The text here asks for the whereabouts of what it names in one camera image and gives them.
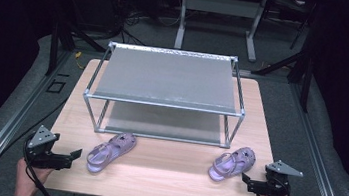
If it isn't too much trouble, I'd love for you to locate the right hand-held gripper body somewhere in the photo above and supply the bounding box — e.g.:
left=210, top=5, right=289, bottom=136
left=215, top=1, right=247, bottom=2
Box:
left=246, top=156, right=306, bottom=196

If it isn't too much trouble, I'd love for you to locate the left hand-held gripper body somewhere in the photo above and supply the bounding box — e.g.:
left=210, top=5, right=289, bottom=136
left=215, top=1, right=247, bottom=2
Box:
left=21, top=122, right=78, bottom=173

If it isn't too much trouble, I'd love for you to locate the purple sandal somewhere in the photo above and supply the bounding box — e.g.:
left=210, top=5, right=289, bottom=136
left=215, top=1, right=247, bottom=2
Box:
left=207, top=142, right=258, bottom=187
left=85, top=127, right=139, bottom=178

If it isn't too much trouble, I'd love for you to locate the grey metal shoe rack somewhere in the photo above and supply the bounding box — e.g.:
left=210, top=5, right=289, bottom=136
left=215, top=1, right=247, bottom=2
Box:
left=78, top=37, right=253, bottom=151

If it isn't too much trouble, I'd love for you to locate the person's left hand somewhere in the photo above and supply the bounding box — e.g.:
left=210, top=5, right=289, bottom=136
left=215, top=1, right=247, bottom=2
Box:
left=12, top=157, right=56, bottom=196

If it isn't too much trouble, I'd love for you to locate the black metal stand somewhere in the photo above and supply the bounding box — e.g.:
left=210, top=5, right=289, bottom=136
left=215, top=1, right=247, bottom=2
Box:
left=44, top=17, right=109, bottom=84
left=247, top=0, right=323, bottom=113

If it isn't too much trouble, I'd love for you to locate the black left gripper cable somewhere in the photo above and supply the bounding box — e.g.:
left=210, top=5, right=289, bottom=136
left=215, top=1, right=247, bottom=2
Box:
left=16, top=138, right=64, bottom=196

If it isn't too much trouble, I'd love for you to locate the aluminium floor rail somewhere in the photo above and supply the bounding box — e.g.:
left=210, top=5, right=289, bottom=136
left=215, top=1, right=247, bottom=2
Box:
left=0, top=41, right=72, bottom=196
left=274, top=81, right=349, bottom=196

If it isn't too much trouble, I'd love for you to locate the black square floor frame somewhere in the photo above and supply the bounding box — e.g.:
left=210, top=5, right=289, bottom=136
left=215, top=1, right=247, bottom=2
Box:
left=45, top=78, right=67, bottom=96

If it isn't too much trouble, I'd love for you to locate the yellow cable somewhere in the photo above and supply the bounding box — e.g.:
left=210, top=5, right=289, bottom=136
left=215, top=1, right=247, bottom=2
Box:
left=72, top=51, right=87, bottom=71

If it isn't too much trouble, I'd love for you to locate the bundle of black cables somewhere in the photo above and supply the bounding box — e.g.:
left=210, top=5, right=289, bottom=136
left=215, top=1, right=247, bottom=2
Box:
left=101, top=0, right=182, bottom=51

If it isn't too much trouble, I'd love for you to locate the grey metal desk frame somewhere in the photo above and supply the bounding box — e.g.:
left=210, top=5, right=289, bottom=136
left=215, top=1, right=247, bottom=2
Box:
left=172, top=0, right=270, bottom=64

